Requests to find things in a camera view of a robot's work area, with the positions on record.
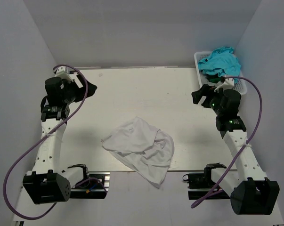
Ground turquoise t shirt in basket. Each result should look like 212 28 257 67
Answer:
198 47 241 80

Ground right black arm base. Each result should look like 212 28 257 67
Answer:
182 172 230 200

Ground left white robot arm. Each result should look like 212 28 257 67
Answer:
23 74 97 204

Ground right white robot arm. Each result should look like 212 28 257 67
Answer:
191 84 280 215

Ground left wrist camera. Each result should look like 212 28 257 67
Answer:
54 66 83 88

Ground green garment in basket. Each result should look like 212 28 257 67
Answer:
208 75 220 83

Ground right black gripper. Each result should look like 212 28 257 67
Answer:
192 84 224 116

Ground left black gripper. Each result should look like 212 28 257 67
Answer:
62 74 97 105

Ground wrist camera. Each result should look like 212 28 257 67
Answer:
214 77 235 92
54 66 83 88

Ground white t shirt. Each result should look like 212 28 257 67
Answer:
101 117 175 188

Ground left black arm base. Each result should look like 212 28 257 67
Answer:
70 172 110 199

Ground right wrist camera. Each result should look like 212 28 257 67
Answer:
214 77 235 92

